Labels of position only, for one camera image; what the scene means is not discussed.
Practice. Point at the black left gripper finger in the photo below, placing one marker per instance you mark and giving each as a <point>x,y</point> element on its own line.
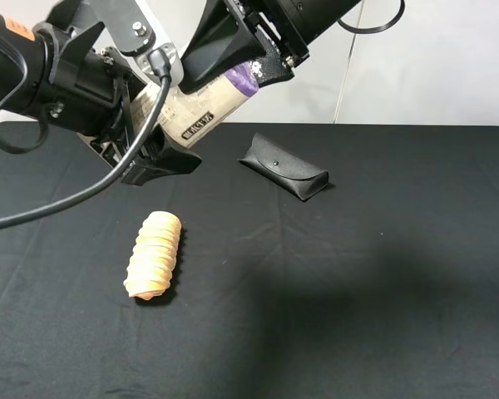
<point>160,156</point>

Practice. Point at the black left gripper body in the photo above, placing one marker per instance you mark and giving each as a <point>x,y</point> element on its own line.
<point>81,89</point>

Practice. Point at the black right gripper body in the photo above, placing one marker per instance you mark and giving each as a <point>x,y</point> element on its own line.
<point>286,23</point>

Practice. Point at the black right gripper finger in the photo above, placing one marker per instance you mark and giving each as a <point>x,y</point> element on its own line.
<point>270,70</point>
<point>206,56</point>

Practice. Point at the purple trash bag roll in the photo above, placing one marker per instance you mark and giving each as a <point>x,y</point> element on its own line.
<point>186,119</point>

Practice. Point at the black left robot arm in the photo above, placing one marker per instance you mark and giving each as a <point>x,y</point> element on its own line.
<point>21,63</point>

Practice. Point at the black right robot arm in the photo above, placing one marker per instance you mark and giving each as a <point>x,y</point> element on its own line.
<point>323,15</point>

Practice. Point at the tan spiral bread loaf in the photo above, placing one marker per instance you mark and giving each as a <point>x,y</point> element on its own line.
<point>154,256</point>

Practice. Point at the black glasses case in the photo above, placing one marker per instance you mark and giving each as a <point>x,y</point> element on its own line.
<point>288,171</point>

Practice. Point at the black tablecloth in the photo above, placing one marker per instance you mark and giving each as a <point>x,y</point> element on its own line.
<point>385,284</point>

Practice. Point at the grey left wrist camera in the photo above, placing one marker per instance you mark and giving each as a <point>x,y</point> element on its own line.
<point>135,31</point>

